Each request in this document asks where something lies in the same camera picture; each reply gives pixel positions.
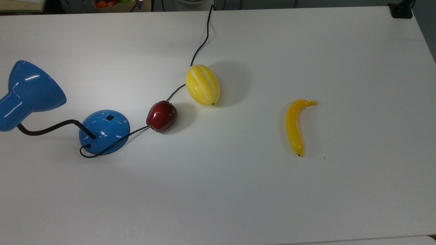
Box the red toy apple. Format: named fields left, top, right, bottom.
left=146, top=100, right=178, bottom=133

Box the yellow toy banana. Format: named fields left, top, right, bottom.
left=285, top=99, right=318, bottom=157

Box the yellow striped toy melon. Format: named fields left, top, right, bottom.
left=185, top=64, right=221, bottom=106

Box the blue desk lamp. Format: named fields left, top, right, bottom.
left=0, top=60, right=130, bottom=156

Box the black lamp power cable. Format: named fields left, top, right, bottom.
left=80, top=4, right=216, bottom=158

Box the black table clamp mount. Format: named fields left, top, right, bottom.
left=388, top=0, right=415, bottom=19

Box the cardboard box of toy fruit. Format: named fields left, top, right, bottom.
left=91, top=0, right=152, bottom=13

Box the wooden board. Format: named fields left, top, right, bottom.
left=0, top=0, right=47, bottom=13

